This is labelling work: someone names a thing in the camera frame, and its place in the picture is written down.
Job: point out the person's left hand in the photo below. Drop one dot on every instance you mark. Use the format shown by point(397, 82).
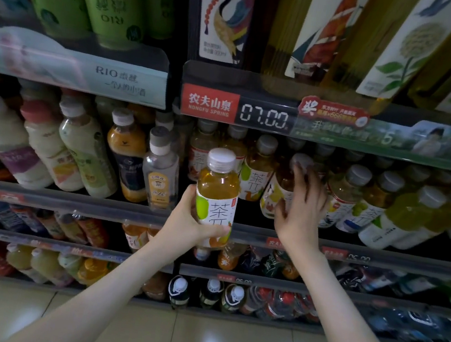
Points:
point(184, 230)

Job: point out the person's right hand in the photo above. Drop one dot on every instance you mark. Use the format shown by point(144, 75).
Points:
point(303, 220)

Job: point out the clear bottle red label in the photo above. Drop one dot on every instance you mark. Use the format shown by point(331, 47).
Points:
point(218, 186)

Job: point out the row of large water jugs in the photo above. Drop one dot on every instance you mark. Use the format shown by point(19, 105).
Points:
point(356, 314)

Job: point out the dark grey store shelving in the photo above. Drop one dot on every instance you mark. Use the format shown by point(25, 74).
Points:
point(64, 201)

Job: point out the person's left forearm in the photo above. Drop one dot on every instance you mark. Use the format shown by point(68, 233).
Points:
point(101, 301)

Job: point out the person's right forearm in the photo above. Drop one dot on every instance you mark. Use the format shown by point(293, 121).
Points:
point(353, 335)

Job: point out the picture shelf label strip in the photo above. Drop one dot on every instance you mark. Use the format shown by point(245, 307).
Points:
point(396, 133)

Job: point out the pale advert shelf strip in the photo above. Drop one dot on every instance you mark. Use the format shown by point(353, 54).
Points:
point(74, 66)

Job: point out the dark price tag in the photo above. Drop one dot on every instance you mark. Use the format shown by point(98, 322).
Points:
point(266, 114)

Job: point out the red price tag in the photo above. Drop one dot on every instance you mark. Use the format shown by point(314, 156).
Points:
point(209, 103)

